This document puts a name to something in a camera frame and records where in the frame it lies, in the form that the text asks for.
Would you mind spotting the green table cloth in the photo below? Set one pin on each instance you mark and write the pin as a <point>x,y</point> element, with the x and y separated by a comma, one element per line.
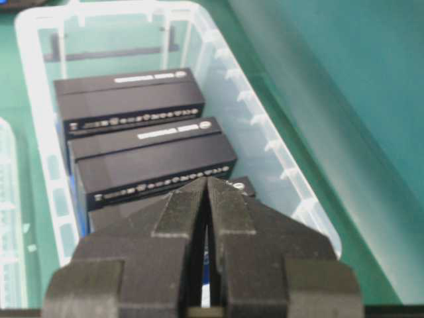
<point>342,82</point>

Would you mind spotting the clear plastic box lid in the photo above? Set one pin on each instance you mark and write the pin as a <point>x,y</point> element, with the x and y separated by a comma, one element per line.
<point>13,269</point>

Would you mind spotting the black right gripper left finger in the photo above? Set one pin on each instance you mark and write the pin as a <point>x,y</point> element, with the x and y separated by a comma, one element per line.
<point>149,264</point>

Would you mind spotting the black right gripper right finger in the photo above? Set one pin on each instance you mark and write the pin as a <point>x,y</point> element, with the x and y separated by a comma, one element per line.
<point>265,264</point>

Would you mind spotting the clear plastic storage box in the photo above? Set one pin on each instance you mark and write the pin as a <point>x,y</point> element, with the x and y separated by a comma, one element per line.
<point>115,37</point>

